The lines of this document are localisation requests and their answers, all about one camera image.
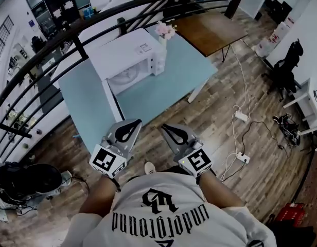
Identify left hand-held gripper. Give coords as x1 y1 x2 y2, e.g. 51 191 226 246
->
89 119 143 179

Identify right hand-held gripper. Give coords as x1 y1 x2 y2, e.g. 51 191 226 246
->
161 123 214 178

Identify white microwave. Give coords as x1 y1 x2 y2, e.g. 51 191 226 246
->
88 28 167 124

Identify person's right forearm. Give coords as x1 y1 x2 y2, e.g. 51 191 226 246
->
196 170 246 208

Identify person's left forearm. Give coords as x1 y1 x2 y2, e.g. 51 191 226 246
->
78 175 122 219

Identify person's light shoe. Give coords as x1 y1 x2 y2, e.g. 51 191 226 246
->
144 161 156 175

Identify light blue table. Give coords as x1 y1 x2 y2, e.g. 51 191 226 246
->
57 26 219 142

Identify white power strip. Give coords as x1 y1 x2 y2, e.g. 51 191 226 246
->
235 151 251 164
234 110 250 121

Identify white printed t-shirt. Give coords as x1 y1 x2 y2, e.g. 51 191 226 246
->
67 165 278 247

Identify black curved metal railing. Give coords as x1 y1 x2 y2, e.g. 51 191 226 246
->
0 0 248 163

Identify pink flower bouquet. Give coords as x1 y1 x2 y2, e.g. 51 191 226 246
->
154 21 178 41

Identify brown wooden table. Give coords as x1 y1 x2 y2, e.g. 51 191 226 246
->
171 11 249 63

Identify black bag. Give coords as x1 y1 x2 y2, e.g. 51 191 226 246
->
0 162 63 207

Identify blue box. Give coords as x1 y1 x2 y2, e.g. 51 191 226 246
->
83 6 95 20

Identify black office chair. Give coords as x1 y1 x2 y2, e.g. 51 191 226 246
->
260 38 305 103

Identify white printed cartons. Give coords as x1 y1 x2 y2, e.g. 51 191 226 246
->
253 15 296 58

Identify white desk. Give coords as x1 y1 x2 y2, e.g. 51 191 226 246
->
283 77 317 136

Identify red box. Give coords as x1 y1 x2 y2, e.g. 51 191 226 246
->
275 202 306 228

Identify black glass-door shelf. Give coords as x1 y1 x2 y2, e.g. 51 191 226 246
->
21 0 92 40

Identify black cable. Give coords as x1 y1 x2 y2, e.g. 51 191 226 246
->
241 120 287 153

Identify white power cable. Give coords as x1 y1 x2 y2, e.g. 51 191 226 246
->
220 44 252 182

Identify bundle of black cables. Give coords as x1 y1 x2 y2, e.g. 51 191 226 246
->
272 113 302 147

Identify dark wooden post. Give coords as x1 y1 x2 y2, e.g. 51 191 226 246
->
223 0 249 20

